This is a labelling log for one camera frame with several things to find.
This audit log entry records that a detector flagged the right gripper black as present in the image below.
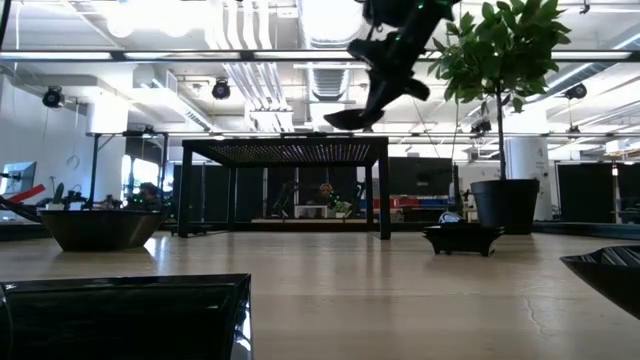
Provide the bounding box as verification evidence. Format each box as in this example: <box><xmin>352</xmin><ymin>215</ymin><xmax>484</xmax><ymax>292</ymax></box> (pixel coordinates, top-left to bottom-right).
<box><xmin>347</xmin><ymin>0</ymin><xmax>461</xmax><ymax>116</ymax></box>

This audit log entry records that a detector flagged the black wavy square plate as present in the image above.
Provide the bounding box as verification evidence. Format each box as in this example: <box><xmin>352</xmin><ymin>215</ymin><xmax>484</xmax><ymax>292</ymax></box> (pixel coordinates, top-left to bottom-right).
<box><xmin>38</xmin><ymin>209</ymin><xmax>166</xmax><ymax>253</ymax></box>
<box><xmin>323</xmin><ymin>108</ymin><xmax>386</xmax><ymax>131</ymax></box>

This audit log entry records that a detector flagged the black leaf-shaped plate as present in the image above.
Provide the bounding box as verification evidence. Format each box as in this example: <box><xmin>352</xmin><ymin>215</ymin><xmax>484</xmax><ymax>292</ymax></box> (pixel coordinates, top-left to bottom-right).
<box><xmin>558</xmin><ymin>245</ymin><xmax>640</xmax><ymax>322</ymax></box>

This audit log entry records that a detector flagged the black screen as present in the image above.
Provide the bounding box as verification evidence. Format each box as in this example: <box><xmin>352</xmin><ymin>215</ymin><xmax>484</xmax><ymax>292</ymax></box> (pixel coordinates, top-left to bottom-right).
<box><xmin>389</xmin><ymin>157</ymin><xmax>455</xmax><ymax>197</ymax></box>

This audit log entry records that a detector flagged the black perforated metal stand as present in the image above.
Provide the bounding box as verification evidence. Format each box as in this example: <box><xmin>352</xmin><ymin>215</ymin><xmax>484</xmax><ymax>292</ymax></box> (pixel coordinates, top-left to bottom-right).
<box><xmin>177</xmin><ymin>136</ymin><xmax>392</xmax><ymax>241</ymax></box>

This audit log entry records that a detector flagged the person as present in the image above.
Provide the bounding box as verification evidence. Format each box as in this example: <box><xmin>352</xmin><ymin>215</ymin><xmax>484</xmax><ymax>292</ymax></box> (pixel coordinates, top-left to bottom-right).
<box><xmin>127</xmin><ymin>182</ymin><xmax>170</xmax><ymax>211</ymax></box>
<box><xmin>312</xmin><ymin>182</ymin><xmax>340</xmax><ymax>219</ymax></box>

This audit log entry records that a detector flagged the black ceiling spotlight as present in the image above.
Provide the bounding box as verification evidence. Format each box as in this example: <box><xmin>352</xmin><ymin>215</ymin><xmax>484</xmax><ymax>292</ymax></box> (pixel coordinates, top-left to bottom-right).
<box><xmin>42</xmin><ymin>86</ymin><xmax>65</xmax><ymax>110</ymax></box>
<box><xmin>210</xmin><ymin>77</ymin><xmax>233</xmax><ymax>101</ymax></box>
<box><xmin>564</xmin><ymin>82</ymin><xmax>589</xmax><ymax>101</ymax></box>

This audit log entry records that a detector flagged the white round column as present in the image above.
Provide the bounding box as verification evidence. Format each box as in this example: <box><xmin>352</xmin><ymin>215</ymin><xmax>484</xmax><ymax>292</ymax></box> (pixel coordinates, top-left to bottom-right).
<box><xmin>504</xmin><ymin>137</ymin><xmax>554</xmax><ymax>221</ymax></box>

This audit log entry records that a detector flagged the green plant in black pot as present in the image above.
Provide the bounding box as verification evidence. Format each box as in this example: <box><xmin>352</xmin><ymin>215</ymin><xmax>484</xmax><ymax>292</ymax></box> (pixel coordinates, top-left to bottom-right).
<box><xmin>427</xmin><ymin>0</ymin><xmax>572</xmax><ymax>236</ymax></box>

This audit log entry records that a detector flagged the black partition panel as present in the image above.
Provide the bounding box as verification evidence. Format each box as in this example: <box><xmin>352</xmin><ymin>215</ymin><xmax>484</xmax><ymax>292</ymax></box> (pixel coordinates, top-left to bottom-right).
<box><xmin>556</xmin><ymin>162</ymin><xmax>617</xmax><ymax>225</ymax></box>
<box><xmin>172</xmin><ymin>163</ymin><xmax>266</xmax><ymax>225</ymax></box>

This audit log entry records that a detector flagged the red slanted bar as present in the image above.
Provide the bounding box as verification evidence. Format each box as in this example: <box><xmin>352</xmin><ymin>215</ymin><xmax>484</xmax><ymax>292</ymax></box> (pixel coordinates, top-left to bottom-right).
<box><xmin>8</xmin><ymin>183</ymin><xmax>46</xmax><ymax>204</ymax></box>

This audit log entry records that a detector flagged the grey desk monitor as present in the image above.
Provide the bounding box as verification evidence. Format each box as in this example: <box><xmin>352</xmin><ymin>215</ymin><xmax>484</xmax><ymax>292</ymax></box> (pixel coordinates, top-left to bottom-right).
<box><xmin>0</xmin><ymin>160</ymin><xmax>37</xmax><ymax>196</ymax></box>

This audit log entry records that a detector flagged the silver ventilation duct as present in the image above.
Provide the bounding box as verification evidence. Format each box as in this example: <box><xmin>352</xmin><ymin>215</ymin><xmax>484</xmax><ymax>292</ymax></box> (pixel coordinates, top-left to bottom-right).
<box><xmin>297</xmin><ymin>0</ymin><xmax>367</xmax><ymax>132</ymax></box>

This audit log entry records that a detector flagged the black background rig frame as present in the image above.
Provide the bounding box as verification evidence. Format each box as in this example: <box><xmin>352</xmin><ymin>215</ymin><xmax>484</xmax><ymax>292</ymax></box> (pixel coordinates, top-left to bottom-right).
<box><xmin>84</xmin><ymin>130</ymin><xmax>640</xmax><ymax>221</ymax></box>

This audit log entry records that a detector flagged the black metal rig frame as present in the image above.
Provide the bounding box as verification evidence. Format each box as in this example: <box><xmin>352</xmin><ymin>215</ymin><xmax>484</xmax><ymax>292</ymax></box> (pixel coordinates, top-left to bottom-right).
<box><xmin>0</xmin><ymin>48</ymin><xmax>640</xmax><ymax>241</ymax></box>

